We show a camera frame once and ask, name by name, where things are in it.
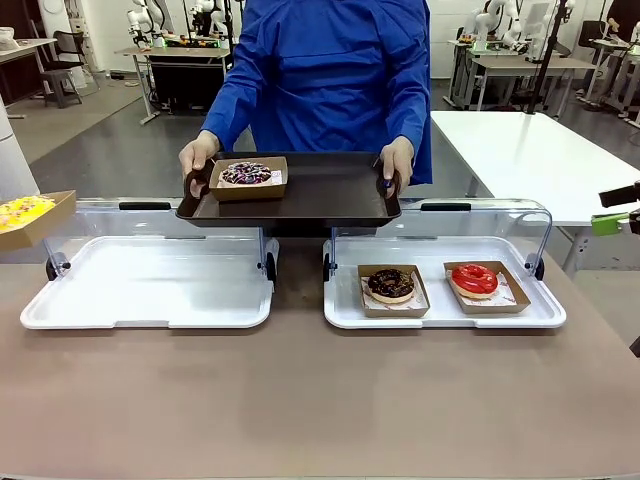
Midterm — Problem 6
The dark brown serving tray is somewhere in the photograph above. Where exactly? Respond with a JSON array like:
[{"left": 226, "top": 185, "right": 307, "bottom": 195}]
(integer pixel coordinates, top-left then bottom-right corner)
[{"left": 174, "top": 151, "right": 403, "bottom": 230}]

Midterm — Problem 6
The sprinkled chocolate donut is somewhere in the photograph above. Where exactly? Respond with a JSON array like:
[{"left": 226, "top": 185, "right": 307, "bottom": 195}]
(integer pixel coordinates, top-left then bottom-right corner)
[{"left": 208, "top": 155, "right": 290, "bottom": 203}]

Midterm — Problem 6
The chocolate donut with white drizzle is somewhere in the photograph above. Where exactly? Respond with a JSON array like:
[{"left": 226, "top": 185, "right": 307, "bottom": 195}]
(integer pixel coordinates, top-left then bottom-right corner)
[{"left": 219, "top": 160, "right": 274, "bottom": 188}]

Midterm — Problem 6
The yellow frosted donut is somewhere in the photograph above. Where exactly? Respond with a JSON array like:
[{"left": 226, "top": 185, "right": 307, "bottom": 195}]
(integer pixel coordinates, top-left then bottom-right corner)
[{"left": 0, "top": 189, "right": 78, "bottom": 253}]

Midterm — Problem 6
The yellow sprinkled donut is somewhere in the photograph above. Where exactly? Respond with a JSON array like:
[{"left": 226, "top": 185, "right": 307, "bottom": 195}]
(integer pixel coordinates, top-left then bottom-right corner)
[{"left": 0, "top": 195, "right": 57, "bottom": 235}]

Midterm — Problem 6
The person's right forearm blue sleeve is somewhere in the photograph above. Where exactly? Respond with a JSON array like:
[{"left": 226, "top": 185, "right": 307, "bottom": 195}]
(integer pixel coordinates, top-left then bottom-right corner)
[{"left": 199, "top": 47, "right": 264, "bottom": 151}]

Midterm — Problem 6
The person's left forearm blue sleeve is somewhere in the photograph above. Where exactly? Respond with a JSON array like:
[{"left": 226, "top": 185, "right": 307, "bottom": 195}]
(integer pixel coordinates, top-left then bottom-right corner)
[{"left": 392, "top": 47, "right": 434, "bottom": 186}]

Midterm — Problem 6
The red frosted donut in box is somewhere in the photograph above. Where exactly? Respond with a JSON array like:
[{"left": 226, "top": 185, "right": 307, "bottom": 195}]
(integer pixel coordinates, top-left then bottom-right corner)
[{"left": 443, "top": 259, "right": 533, "bottom": 316}]

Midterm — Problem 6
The red glazed donut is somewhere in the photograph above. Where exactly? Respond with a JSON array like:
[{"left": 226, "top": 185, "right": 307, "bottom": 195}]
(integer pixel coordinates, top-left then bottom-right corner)
[{"left": 450, "top": 263, "right": 500, "bottom": 301}]

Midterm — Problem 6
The dark chocolate donut in box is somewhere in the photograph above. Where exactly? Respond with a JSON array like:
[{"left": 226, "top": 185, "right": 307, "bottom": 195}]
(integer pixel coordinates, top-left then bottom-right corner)
[{"left": 356, "top": 264, "right": 432, "bottom": 319}]

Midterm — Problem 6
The person in blue coat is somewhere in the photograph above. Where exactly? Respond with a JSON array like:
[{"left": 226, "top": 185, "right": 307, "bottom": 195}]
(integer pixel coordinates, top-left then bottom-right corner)
[{"left": 199, "top": 0, "right": 434, "bottom": 187}]

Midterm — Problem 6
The person's left hand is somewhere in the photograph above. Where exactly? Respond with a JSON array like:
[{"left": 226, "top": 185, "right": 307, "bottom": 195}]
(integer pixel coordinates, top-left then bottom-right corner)
[{"left": 378, "top": 137, "right": 416, "bottom": 200}]

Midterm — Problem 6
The person's right hand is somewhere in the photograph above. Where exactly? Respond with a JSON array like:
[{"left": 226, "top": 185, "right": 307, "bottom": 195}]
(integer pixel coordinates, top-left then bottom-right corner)
[{"left": 178, "top": 130, "right": 222, "bottom": 177}]

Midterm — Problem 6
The white side table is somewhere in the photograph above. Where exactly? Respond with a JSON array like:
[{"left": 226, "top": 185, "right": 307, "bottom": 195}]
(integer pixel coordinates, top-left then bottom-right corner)
[{"left": 429, "top": 109, "right": 640, "bottom": 229}]

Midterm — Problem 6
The clear plastic tray lid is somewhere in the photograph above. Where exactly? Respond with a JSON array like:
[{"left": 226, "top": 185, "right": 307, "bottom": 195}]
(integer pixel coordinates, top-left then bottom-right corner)
[
  {"left": 323, "top": 198, "right": 554, "bottom": 282},
  {"left": 42, "top": 198, "right": 278, "bottom": 282}
]

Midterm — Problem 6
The black table edge clamp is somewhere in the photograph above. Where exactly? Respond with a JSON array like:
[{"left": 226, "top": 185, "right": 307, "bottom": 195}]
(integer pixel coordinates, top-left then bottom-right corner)
[{"left": 617, "top": 328, "right": 640, "bottom": 359}]

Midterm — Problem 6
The black tripod pole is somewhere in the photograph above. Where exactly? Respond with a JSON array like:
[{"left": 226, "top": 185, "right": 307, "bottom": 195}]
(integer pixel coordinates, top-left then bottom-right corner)
[{"left": 524, "top": 0, "right": 571, "bottom": 116}]

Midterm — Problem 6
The beige background workbench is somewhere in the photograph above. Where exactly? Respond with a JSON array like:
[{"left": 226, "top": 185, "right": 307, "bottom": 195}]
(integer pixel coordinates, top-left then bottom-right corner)
[{"left": 448, "top": 38, "right": 599, "bottom": 119}]

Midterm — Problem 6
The white display tray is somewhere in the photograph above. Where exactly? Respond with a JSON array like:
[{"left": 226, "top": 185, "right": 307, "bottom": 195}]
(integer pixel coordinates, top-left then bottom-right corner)
[
  {"left": 322, "top": 235, "right": 568, "bottom": 331},
  {"left": 19, "top": 235, "right": 281, "bottom": 332}
]

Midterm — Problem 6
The grey background workbench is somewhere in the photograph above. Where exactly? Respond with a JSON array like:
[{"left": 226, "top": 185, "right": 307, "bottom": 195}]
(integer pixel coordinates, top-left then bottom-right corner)
[{"left": 114, "top": 45, "right": 234, "bottom": 126}]

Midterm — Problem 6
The black office chair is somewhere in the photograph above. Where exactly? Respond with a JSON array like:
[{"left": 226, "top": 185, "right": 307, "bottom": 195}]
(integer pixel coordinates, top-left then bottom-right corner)
[{"left": 38, "top": 29, "right": 86, "bottom": 110}]

